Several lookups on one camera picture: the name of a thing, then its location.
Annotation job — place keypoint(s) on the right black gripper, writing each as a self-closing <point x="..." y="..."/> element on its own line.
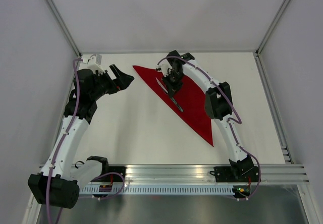
<point x="172" y="89"/>

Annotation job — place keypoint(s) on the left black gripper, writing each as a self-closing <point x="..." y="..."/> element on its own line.
<point x="122" y="81"/>

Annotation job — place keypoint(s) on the green handled table knife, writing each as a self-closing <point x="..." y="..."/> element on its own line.
<point x="166" y="92"/>

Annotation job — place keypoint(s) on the red cloth napkin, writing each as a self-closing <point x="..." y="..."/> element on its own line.
<point x="190" y="98"/>

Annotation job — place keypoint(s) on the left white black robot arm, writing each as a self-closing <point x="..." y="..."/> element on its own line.
<point x="59" y="183"/>

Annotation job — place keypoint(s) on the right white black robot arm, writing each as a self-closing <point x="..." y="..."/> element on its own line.
<point x="218" y="106"/>

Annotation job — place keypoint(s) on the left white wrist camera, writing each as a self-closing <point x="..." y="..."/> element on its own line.
<point x="93" y="62"/>

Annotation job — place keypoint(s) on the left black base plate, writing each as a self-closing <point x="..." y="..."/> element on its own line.
<point x="118" y="172"/>

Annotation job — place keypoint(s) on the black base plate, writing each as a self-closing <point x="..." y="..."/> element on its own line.
<point x="118" y="172"/>
<point x="224" y="174"/>

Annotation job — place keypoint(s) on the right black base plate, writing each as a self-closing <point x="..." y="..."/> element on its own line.
<point x="224" y="174"/>

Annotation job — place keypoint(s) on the left aluminium frame post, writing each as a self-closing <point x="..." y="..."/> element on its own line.
<point x="63" y="27"/>

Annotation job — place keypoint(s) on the aluminium frame post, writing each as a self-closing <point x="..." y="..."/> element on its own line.
<point x="278" y="16"/>
<point x="63" y="27"/>

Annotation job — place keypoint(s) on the white slotted cable duct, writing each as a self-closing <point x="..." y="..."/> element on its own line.
<point x="97" y="189"/>

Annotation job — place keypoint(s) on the aluminium mounting rail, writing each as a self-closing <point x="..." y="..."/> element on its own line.
<point x="271" y="174"/>

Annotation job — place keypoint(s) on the right aluminium frame post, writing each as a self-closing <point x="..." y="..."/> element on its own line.
<point x="278" y="16"/>

